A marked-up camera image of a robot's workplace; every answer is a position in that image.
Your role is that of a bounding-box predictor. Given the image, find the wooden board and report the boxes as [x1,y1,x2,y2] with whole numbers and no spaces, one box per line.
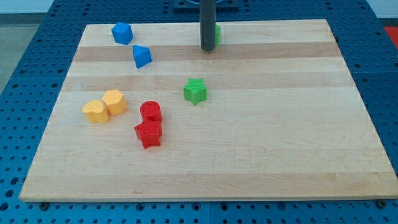
[19,19,397,202]

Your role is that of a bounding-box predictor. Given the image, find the yellow heart block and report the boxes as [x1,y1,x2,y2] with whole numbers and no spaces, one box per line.
[82,100,109,123]

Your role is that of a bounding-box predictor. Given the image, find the red star block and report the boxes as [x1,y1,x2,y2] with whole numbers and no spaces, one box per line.
[134,120,162,149]

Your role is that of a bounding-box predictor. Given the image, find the yellow hexagon block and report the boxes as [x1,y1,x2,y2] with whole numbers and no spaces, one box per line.
[102,90,127,115]

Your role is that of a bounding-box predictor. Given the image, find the blue triangular block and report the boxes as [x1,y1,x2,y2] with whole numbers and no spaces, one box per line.
[132,45,152,68]

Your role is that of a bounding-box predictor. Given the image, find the red cylinder block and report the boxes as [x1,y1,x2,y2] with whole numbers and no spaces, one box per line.
[140,101,162,122]

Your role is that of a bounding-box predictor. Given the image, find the blue cube block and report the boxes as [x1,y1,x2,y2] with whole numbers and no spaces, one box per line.
[111,22,134,45]

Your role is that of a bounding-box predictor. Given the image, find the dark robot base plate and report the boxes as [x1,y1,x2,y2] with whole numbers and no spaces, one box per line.
[171,0,239,11]

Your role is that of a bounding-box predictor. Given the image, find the green block behind rod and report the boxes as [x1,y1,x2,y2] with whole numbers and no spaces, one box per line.
[215,24,221,45]

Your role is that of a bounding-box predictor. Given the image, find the green star block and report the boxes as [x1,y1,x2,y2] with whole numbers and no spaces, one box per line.
[183,78,207,105]

